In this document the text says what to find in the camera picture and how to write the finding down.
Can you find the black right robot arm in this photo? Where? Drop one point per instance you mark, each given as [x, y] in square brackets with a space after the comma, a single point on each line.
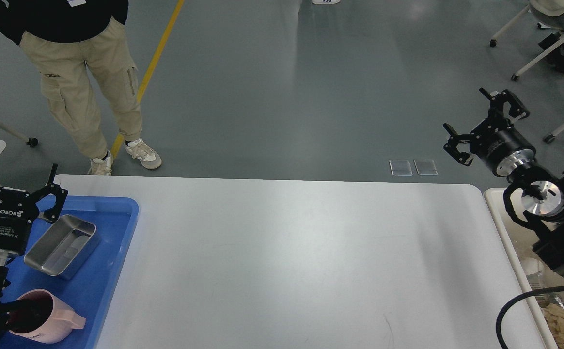
[534, 198]

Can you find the cream plastic bin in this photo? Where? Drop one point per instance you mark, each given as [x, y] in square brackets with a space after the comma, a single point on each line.
[531, 272]

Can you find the clear floor plate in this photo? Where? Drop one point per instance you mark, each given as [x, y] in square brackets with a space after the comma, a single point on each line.
[425, 167]
[400, 168]

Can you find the brown paper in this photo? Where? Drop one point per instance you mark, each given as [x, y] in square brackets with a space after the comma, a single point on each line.
[554, 316]

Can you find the clear floor plate right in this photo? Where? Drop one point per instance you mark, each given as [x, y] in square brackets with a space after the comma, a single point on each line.
[425, 167]

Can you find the white sneaker far person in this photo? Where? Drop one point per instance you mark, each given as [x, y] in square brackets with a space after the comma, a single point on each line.
[325, 2]

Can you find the person in khaki trousers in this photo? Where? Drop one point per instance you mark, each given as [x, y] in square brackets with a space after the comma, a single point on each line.
[69, 41]

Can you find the blue plastic tray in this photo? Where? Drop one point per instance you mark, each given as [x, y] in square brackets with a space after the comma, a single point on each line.
[90, 290]

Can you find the pink ceramic mug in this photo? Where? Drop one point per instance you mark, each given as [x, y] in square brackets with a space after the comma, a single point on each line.
[44, 318]

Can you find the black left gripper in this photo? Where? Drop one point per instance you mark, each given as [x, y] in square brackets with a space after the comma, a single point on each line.
[3, 220]

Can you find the clear floor plate left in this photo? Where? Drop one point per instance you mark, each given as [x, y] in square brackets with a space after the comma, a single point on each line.
[400, 168]

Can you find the stainless steel square tray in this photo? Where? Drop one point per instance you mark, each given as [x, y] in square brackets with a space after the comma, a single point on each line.
[64, 247]

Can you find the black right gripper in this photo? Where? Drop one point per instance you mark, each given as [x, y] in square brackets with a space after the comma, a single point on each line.
[495, 140]

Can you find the white office chair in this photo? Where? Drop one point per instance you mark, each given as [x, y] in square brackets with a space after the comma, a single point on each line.
[547, 12]

